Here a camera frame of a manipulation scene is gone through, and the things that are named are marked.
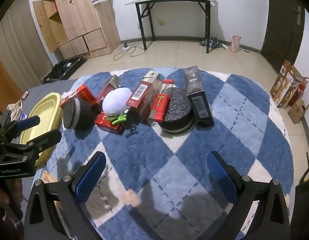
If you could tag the white plush ball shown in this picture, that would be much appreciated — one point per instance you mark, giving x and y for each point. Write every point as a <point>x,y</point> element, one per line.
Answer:
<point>116,102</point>

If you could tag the large round black sponge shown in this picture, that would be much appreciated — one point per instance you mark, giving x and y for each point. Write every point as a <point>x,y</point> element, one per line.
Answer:
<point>178,110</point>

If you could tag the beige clothes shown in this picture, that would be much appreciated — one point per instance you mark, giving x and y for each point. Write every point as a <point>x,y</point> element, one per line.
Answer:
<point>17,107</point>

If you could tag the small brown box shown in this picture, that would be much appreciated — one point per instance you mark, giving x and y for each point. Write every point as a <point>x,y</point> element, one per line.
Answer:
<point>25,95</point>

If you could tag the small round black sponge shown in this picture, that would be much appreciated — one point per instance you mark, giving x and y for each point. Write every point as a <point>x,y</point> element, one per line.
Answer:
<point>69,116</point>

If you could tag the red silver-top cigarette pack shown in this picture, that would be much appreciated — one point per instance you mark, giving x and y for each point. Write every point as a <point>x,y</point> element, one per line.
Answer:
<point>144,92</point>

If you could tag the dark cloth pile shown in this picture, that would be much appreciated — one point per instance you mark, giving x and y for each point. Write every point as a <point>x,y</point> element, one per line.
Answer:
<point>212,42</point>

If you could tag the orange-red cigarette pack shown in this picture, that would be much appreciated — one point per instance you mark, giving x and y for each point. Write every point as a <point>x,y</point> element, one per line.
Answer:
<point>82,95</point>

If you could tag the beige curtain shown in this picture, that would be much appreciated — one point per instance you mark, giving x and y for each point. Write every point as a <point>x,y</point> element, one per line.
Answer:
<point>19,42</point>

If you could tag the tall dark box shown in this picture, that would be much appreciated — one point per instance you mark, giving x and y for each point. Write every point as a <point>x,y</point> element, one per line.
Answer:
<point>198,97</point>

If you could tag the plain cardboard box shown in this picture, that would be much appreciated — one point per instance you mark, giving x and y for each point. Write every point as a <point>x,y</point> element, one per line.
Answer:
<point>297,110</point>

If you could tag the black case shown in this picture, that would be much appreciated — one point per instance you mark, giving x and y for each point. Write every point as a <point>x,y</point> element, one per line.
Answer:
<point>62,68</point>

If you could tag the wooden wardrobe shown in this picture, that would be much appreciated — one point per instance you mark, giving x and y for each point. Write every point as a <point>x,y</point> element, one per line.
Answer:
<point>77,17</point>

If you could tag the orange wooden door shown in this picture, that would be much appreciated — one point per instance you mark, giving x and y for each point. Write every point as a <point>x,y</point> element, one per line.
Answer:
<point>4,80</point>

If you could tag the white power strip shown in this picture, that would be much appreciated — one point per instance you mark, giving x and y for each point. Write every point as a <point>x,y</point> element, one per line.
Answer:
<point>126,47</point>

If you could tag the printed brown carton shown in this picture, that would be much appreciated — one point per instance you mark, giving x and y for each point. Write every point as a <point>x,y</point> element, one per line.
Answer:
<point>280,85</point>

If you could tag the dark red cigarette pack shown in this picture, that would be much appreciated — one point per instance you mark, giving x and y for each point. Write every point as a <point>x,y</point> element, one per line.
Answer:
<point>109,85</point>

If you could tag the yellow plastic basin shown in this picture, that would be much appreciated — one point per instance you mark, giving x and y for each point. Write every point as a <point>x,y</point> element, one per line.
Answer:
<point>42,110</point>

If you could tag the black folding table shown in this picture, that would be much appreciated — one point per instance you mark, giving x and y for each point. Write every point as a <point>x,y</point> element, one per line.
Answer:
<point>169,0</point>

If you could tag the yellowed wall socket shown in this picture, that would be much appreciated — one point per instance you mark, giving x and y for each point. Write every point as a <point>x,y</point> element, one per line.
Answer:
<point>161,22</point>

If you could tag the blue white packet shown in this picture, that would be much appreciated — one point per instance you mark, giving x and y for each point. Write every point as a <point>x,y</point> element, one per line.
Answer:
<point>24,116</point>

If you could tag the dark door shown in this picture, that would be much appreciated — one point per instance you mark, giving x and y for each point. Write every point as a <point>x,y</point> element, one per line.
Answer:
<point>282,25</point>

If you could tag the blue white checkered rug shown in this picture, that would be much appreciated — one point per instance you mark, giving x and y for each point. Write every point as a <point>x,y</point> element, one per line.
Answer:
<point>169,150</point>

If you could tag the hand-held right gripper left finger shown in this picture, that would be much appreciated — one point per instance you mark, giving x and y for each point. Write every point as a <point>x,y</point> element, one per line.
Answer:
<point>90,177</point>

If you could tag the shiny red cigarette pack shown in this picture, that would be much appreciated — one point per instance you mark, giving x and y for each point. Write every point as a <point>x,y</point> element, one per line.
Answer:
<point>162,102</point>

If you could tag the dark red box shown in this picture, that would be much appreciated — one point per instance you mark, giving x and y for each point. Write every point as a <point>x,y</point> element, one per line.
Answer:
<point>108,126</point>

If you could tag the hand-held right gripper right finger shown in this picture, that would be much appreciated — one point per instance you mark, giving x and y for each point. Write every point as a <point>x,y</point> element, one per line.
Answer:
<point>223,177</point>

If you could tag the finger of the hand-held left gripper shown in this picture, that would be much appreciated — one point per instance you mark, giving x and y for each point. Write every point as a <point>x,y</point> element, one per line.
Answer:
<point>28,123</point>
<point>48,138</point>

